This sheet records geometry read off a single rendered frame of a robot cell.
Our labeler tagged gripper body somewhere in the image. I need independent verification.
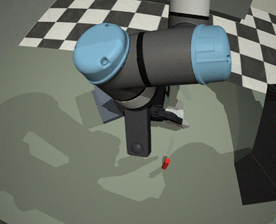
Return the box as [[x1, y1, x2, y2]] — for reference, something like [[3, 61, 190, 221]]
[[128, 86, 170, 121]]

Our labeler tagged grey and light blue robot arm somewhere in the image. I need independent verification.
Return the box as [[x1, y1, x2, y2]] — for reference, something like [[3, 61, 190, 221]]
[[73, 0, 232, 157]]

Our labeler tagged red rectangular bar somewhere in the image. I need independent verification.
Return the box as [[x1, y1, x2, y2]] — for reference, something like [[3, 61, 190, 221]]
[[162, 159, 170, 169]]

